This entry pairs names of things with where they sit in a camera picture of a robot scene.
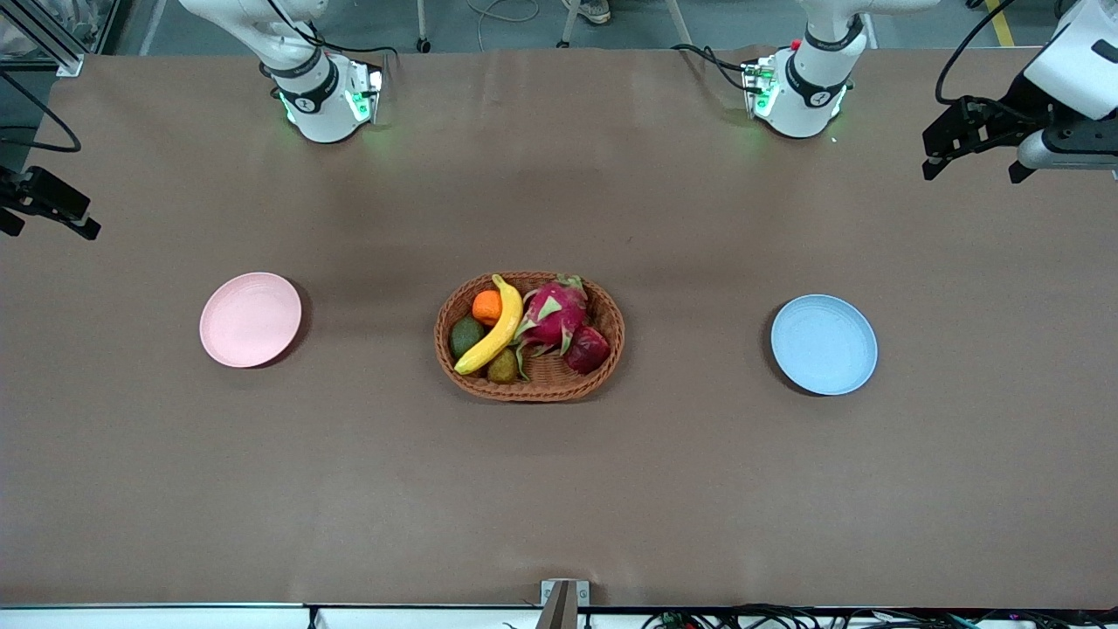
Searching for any black cable bundle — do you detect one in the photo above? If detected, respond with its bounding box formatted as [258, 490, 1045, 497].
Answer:
[639, 603, 1118, 629]

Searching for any dark red apple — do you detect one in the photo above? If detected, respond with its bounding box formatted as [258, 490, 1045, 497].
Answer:
[564, 326, 611, 376]

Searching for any grey metal bracket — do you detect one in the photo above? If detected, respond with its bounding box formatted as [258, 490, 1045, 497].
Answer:
[539, 578, 591, 629]

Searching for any aluminium frame post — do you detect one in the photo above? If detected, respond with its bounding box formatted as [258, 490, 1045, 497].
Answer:
[0, 0, 86, 78]

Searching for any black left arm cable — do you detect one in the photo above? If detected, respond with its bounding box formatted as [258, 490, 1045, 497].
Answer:
[934, 0, 1019, 107]

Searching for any brown wicker basket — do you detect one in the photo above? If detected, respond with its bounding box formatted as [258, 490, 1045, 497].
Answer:
[433, 270, 626, 403]

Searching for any white floor cable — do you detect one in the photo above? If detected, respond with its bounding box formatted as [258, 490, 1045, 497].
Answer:
[466, 0, 542, 24]

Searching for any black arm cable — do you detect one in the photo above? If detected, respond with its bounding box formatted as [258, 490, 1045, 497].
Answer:
[0, 70, 83, 155]
[934, 0, 1019, 107]

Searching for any yellow banana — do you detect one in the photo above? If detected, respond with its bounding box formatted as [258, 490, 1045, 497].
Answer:
[453, 273, 524, 377]

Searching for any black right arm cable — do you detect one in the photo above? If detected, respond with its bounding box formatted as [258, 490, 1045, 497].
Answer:
[0, 70, 83, 155]

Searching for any green avocado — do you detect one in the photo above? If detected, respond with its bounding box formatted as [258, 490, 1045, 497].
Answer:
[449, 315, 487, 361]

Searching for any blue round plate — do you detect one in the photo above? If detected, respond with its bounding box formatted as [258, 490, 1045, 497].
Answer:
[769, 294, 879, 397]

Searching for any brown table cover mat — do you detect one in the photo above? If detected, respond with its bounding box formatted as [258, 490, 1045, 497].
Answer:
[0, 45, 1118, 611]

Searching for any pink dragon fruit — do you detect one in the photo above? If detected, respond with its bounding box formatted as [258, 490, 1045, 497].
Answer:
[513, 274, 590, 378]

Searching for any pink round plate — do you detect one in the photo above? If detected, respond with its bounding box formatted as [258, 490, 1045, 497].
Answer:
[199, 272, 303, 369]

